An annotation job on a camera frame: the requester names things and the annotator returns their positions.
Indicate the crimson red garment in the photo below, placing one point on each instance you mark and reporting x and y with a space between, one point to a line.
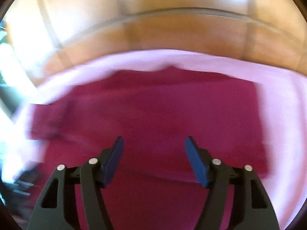
154 112

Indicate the pink bed sheet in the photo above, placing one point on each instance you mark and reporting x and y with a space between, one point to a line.
282 108

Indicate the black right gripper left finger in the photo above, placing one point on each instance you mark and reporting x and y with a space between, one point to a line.
56 207

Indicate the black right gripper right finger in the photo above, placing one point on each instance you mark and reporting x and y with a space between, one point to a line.
252 208

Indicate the wooden wardrobe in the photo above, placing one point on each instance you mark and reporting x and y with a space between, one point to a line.
50 36

